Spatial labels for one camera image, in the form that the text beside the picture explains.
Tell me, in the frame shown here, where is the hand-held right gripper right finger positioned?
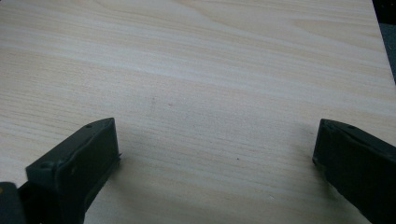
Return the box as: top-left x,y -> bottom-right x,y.
312,118 -> 396,224

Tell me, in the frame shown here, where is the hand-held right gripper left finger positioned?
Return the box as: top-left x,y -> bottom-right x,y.
18,117 -> 122,224

